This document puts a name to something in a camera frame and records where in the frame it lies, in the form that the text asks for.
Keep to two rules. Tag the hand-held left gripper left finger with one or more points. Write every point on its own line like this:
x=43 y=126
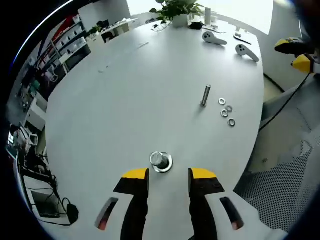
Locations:
x=135 y=200

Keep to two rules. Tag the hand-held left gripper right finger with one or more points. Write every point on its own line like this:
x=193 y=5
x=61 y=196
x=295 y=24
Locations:
x=202 y=200

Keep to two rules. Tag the large threaded steel stud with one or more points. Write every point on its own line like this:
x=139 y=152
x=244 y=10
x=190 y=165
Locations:
x=157 y=158

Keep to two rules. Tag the small threaded steel stud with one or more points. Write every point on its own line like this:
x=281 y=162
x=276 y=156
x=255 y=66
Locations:
x=206 y=95

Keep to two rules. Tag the white VR controller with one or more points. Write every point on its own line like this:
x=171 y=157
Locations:
x=246 y=51
x=212 y=38

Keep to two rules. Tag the black oval object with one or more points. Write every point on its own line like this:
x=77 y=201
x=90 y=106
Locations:
x=72 y=213

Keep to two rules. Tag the grey mesh office chair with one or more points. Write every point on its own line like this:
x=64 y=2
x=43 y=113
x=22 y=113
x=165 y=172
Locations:
x=282 y=175

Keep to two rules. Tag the white cylindrical bottle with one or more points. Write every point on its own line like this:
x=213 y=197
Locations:
x=208 y=15

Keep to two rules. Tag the small black device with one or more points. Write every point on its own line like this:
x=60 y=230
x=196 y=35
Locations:
x=196 y=25

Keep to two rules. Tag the large green potted plant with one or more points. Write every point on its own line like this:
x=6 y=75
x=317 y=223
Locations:
x=180 y=10

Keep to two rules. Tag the small trailing plant in bowl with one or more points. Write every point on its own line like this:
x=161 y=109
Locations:
x=158 y=13

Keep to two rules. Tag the white low cabinet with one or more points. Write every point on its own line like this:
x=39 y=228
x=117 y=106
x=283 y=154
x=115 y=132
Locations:
x=112 y=30

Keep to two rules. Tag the shelf with white bins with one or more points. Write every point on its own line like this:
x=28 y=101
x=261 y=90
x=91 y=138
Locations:
x=65 y=42

